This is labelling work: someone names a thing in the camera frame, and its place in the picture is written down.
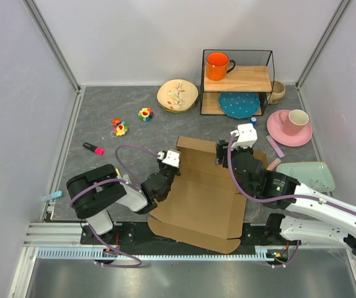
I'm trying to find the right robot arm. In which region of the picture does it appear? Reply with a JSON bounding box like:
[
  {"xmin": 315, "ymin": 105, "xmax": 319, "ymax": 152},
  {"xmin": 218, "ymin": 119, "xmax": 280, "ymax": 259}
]
[{"xmin": 215, "ymin": 137, "xmax": 356, "ymax": 256}]

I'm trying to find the rainbow flower plush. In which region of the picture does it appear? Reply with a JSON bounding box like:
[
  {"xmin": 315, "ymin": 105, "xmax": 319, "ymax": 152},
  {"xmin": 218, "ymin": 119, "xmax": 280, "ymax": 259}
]
[{"xmin": 138, "ymin": 107, "xmax": 154, "ymax": 122}]

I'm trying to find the yellow flower keychain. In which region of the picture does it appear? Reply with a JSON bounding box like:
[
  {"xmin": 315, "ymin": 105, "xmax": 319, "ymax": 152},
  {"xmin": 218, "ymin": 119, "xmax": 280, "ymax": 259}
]
[{"xmin": 110, "ymin": 122, "xmax": 128, "ymax": 137}]

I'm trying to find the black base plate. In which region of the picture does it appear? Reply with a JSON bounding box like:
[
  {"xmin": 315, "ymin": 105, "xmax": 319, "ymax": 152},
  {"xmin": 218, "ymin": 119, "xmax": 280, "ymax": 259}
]
[{"xmin": 80, "ymin": 220, "xmax": 300, "ymax": 249}]

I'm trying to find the orange mug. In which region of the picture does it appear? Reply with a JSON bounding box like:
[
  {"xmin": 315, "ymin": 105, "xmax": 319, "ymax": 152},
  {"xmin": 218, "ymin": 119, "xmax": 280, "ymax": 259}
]
[{"xmin": 206, "ymin": 52, "xmax": 236, "ymax": 81}]

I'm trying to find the blue dotted plate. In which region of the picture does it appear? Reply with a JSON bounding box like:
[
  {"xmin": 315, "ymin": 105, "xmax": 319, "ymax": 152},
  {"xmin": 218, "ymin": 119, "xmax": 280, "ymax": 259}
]
[{"xmin": 218, "ymin": 92, "xmax": 260, "ymax": 119}]

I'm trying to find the light blue highlighter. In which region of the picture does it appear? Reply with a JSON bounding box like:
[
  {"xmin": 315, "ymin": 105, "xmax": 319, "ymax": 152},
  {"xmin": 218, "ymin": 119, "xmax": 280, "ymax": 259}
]
[{"xmin": 41, "ymin": 191, "xmax": 63, "ymax": 202}]

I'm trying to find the cream bird plate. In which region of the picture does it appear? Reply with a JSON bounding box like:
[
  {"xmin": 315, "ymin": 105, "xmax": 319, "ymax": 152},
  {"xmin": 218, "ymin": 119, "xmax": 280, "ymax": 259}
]
[{"xmin": 156, "ymin": 79, "xmax": 199, "ymax": 113}]

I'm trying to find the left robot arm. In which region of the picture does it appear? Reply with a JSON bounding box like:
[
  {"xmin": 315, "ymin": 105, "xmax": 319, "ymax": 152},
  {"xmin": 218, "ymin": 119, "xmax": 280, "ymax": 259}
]
[{"xmin": 66, "ymin": 162, "xmax": 179, "ymax": 244}]

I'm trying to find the black wire wooden shelf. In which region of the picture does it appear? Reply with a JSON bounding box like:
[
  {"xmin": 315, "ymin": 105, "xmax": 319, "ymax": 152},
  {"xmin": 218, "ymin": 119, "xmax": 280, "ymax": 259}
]
[{"xmin": 199, "ymin": 49, "xmax": 275, "ymax": 116}]

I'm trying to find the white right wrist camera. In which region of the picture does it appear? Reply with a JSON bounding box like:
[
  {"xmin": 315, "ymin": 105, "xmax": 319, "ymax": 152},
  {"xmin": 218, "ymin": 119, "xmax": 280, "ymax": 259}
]
[{"xmin": 230, "ymin": 123, "xmax": 257, "ymax": 150}]

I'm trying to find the pink saucer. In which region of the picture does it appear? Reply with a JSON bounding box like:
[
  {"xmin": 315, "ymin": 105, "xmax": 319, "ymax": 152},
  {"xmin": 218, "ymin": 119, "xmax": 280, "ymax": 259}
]
[{"xmin": 267, "ymin": 110, "xmax": 313, "ymax": 147}]

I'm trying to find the pink black highlighter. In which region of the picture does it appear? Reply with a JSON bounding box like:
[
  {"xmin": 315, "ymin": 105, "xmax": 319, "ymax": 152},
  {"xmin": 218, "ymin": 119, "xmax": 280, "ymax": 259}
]
[{"xmin": 82, "ymin": 142, "xmax": 105, "ymax": 155}]

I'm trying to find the brown cardboard box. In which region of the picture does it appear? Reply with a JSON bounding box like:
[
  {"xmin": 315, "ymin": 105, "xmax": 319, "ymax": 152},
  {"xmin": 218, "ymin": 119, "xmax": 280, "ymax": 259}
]
[{"xmin": 147, "ymin": 135, "xmax": 269, "ymax": 255}]

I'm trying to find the mint green square plate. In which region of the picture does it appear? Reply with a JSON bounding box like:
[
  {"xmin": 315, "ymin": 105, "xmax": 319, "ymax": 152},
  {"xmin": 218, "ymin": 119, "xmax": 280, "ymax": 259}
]
[{"xmin": 276, "ymin": 161, "xmax": 336, "ymax": 192}]

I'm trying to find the beige ceramic cup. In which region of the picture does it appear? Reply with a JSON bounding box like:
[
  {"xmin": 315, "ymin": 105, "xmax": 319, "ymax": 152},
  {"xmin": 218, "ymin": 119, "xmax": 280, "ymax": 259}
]
[{"xmin": 267, "ymin": 81, "xmax": 286, "ymax": 104}]

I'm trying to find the peach highlighter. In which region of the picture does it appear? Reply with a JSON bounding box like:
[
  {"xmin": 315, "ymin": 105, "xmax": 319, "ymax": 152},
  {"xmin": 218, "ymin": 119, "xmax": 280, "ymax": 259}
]
[{"xmin": 267, "ymin": 158, "xmax": 282, "ymax": 171}]

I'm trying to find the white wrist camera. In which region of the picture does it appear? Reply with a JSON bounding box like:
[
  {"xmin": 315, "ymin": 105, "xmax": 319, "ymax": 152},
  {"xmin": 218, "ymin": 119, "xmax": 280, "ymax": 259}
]
[
  {"xmin": 157, "ymin": 149, "xmax": 180, "ymax": 168},
  {"xmin": 230, "ymin": 123, "xmax": 257, "ymax": 150}
]

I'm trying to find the grey cable duct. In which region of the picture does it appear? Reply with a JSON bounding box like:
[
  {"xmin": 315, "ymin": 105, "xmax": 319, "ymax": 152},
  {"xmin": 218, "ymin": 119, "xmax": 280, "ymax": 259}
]
[{"xmin": 37, "ymin": 247, "xmax": 274, "ymax": 262}]

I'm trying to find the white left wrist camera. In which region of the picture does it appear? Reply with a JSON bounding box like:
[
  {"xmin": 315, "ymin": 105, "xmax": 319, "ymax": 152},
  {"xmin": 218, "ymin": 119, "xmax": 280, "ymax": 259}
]
[{"xmin": 157, "ymin": 149, "xmax": 180, "ymax": 168}]

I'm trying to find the small orange toy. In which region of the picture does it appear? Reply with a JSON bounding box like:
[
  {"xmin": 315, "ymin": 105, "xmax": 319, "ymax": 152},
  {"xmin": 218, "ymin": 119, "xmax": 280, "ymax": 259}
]
[{"xmin": 111, "ymin": 118, "xmax": 122, "ymax": 127}]

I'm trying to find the pink cup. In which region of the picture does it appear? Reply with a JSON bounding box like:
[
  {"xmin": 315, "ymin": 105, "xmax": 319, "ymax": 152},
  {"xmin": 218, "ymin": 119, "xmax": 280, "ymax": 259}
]
[{"xmin": 278, "ymin": 109, "xmax": 309, "ymax": 136}]

